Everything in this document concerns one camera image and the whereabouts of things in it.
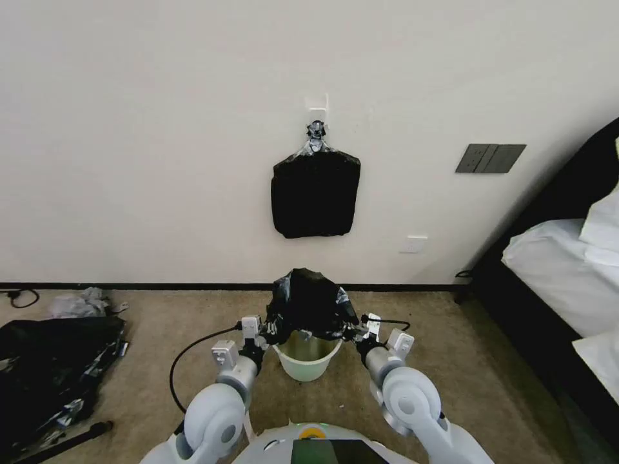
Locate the black plastic trash bag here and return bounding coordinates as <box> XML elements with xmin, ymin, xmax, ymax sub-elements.
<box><xmin>267</xmin><ymin>267</ymin><xmax>362</xmax><ymax>343</ymax></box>

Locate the pale green trash bin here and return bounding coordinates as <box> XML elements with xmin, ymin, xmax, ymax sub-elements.
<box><xmin>271</xmin><ymin>333</ymin><xmax>342</xmax><ymax>383</ymax></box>

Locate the black bag hanging flat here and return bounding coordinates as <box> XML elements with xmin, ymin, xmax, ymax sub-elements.
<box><xmin>270</xmin><ymin>144</ymin><xmax>362</xmax><ymax>240</ymax></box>

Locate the crumpled clear plastic bag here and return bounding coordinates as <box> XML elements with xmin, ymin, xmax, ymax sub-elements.
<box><xmin>47</xmin><ymin>287</ymin><xmax>116</xmax><ymax>321</ymax></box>

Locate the black trash bag pile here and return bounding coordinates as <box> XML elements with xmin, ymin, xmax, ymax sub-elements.
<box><xmin>0</xmin><ymin>316</ymin><xmax>130</xmax><ymax>461</ymax></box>

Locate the white robot chest shell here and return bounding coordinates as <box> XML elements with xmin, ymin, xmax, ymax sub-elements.
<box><xmin>231</xmin><ymin>422</ymin><xmax>413</xmax><ymax>464</ymax></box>

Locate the black baseboard strip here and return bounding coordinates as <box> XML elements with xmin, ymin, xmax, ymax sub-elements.
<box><xmin>0</xmin><ymin>281</ymin><xmax>466</xmax><ymax>293</ymax></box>

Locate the white bed mattress sheet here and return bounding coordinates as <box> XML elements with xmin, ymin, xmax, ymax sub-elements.
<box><xmin>500</xmin><ymin>218</ymin><xmax>619</xmax><ymax>339</ymax></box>

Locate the black rod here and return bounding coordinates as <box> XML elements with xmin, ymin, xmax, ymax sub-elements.
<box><xmin>13</xmin><ymin>420</ymin><xmax>115</xmax><ymax>464</ymax></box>

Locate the white folded duvet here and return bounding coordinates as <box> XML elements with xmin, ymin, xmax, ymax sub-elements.
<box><xmin>571</xmin><ymin>330</ymin><xmax>619</xmax><ymax>389</ymax></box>

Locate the white pillow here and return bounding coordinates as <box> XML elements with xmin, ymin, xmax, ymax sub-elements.
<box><xmin>578</xmin><ymin>182</ymin><xmax>619</xmax><ymax>267</ymax></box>

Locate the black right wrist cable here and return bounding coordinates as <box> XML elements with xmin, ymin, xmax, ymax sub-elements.
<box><xmin>376</xmin><ymin>315</ymin><xmax>413</xmax><ymax>335</ymax></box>

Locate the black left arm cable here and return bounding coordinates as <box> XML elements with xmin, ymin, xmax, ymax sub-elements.
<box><xmin>168</xmin><ymin>324</ymin><xmax>244</xmax><ymax>418</ymax></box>

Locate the white wall socket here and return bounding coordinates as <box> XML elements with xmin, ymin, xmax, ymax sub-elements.
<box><xmin>398</xmin><ymin>235</ymin><xmax>429</xmax><ymax>255</ymax></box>

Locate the black cable by bed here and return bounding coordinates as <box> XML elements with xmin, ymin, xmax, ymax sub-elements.
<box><xmin>455</xmin><ymin>268</ymin><xmax>478</xmax><ymax>305</ymax></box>

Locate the black bed frame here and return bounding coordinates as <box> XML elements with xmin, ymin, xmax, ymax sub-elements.
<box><xmin>454</xmin><ymin>115</ymin><xmax>619</xmax><ymax>464</ymax></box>

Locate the dark grey switch panel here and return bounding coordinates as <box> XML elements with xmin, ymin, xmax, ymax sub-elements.
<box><xmin>455</xmin><ymin>142</ymin><xmax>528</xmax><ymax>175</ymax></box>

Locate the white adhesive wall hook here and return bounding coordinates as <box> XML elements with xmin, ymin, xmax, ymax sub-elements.
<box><xmin>304</xmin><ymin>93</ymin><xmax>331</xmax><ymax>122</ymax></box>

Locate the black power cord plug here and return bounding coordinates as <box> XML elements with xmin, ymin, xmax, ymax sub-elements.
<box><xmin>0</xmin><ymin>288</ymin><xmax>40</xmax><ymax>309</ymax></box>

